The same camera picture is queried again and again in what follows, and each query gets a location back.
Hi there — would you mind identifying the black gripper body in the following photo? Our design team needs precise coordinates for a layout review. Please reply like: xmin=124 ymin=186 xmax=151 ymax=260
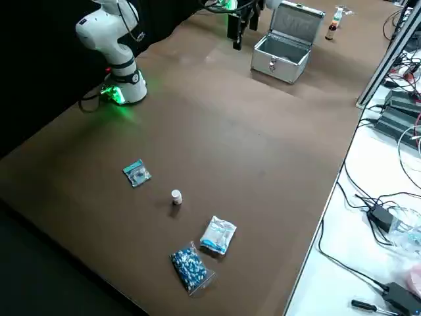
xmin=235 ymin=0 xmax=256 ymax=14

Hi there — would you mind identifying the silver aluminium medicine case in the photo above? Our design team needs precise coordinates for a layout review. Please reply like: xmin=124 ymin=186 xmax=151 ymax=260
xmin=250 ymin=1 xmax=326 ymax=85

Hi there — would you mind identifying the black power supply box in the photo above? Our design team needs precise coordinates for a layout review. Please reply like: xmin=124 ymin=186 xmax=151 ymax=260
xmin=374 ymin=104 xmax=421 ymax=149
xmin=383 ymin=89 xmax=421 ymax=115

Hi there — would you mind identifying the brown bottle orange cap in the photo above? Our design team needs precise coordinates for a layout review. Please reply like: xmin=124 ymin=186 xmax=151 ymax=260
xmin=324 ymin=20 xmax=339 ymax=41

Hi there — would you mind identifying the small teal packet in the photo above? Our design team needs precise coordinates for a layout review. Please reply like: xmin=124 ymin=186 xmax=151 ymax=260
xmin=122 ymin=159 xmax=153 ymax=188

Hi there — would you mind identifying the white packet with blue print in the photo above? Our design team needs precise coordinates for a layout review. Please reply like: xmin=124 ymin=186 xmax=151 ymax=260
xmin=199 ymin=215 xmax=237 ymax=256

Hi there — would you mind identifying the black power adapter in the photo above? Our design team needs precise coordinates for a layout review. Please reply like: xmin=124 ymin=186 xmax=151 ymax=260
xmin=366 ymin=203 xmax=395 ymax=233
xmin=383 ymin=281 xmax=419 ymax=316

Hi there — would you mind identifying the blue white capsule bag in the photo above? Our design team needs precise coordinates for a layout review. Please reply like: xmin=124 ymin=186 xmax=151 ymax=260
xmin=169 ymin=240 xmax=217 ymax=297

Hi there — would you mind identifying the clear plastic bag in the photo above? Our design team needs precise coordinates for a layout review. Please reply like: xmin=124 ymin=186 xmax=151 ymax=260
xmin=387 ymin=206 xmax=421 ymax=264

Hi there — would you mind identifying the pink soft object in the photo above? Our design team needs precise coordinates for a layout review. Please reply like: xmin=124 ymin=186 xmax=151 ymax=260
xmin=403 ymin=261 xmax=421 ymax=299

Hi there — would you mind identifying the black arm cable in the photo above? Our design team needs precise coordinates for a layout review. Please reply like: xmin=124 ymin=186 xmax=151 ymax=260
xmin=114 ymin=0 xmax=146 ymax=43

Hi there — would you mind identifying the aluminium camera post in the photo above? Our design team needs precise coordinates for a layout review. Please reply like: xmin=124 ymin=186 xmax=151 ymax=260
xmin=355 ymin=0 xmax=421 ymax=108

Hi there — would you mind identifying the black base cable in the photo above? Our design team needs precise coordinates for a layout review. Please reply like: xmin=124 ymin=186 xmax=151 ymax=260
xmin=78 ymin=86 xmax=111 ymax=113

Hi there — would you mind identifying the black desk cable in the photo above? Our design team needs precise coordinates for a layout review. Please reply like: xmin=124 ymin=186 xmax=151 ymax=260
xmin=337 ymin=161 xmax=372 ymax=211
xmin=317 ymin=217 xmax=391 ymax=292

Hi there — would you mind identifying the black-handled screwdriver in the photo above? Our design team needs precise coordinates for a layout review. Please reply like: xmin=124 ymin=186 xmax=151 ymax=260
xmin=350 ymin=298 xmax=394 ymax=313

